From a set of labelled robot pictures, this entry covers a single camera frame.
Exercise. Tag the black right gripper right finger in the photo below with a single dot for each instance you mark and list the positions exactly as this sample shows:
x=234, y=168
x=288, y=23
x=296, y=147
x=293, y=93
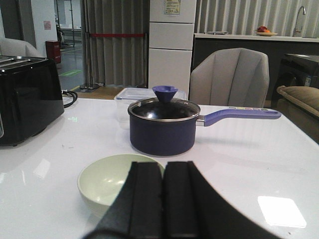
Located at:
x=194, y=210

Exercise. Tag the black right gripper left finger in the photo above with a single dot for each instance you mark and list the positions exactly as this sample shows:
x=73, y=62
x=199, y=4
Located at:
x=136, y=212

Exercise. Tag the green bowl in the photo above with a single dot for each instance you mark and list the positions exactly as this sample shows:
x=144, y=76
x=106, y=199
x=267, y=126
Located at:
x=100, y=182

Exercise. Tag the glass pot lid blue knob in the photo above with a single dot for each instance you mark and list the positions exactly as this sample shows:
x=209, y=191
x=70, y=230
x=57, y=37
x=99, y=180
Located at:
x=164, y=107

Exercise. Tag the clear plastic food container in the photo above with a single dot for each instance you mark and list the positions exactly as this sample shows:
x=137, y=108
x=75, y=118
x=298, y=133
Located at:
x=127, y=96

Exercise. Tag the grey upholstered chair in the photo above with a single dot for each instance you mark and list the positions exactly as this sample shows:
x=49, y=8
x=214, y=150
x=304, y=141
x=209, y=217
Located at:
x=236, y=77

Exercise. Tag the black silver toaster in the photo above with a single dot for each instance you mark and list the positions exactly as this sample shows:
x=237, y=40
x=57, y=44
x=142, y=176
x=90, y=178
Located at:
x=30, y=97

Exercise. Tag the tan cushion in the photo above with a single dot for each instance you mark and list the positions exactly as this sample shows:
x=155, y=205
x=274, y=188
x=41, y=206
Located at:
x=304, y=97

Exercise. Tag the dark kitchen counter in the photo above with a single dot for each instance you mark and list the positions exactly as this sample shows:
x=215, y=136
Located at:
x=275, y=47

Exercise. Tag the red barrier belt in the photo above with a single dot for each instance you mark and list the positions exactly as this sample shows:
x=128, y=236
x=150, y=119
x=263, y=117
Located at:
x=117, y=35

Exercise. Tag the red box on floor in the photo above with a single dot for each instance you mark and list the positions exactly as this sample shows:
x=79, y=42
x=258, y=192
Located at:
x=53, y=50

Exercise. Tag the white refrigerator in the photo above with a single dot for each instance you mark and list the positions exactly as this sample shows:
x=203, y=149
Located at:
x=171, y=29

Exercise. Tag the wooden fruit plate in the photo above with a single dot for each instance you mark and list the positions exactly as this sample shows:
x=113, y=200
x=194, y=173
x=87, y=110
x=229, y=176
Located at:
x=264, y=31

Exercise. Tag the grey chair at left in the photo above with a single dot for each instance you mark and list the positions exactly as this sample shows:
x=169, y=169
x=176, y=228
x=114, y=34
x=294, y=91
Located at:
x=14, y=47

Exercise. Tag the chrome faucet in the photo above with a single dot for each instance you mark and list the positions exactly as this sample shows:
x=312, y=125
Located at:
x=299, y=21

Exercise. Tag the blue saucepan with handle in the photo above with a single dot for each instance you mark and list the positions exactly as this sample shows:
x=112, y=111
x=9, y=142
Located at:
x=173, y=138

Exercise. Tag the metal barrier post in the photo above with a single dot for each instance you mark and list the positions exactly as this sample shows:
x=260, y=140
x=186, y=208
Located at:
x=89, y=84

